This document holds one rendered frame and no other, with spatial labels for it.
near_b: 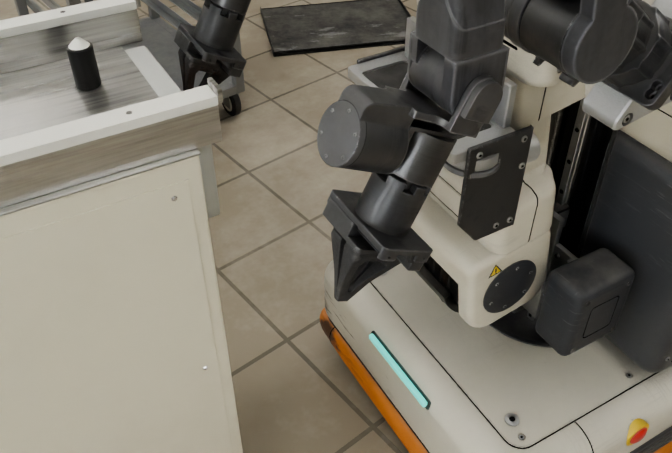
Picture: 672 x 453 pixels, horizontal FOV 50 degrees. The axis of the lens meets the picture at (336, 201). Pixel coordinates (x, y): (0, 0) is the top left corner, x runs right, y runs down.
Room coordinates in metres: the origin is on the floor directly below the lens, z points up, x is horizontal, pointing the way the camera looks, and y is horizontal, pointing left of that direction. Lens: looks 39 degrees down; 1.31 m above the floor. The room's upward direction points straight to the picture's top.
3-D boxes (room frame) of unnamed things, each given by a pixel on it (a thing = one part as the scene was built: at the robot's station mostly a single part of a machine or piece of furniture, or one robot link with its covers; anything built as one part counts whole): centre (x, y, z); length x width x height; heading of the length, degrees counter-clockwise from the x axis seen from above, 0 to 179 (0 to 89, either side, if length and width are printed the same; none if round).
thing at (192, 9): (2.25, 0.52, 0.33); 0.64 x 0.03 x 0.03; 37
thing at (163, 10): (2.25, 0.52, 0.24); 0.64 x 0.03 x 0.03; 37
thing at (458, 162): (0.84, -0.15, 0.77); 0.28 x 0.16 x 0.22; 30
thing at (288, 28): (2.74, -0.01, 0.02); 0.60 x 0.40 x 0.03; 102
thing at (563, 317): (0.85, -0.28, 0.45); 0.28 x 0.27 x 0.25; 30
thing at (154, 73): (0.82, 0.22, 0.77); 0.24 x 0.04 x 0.14; 30
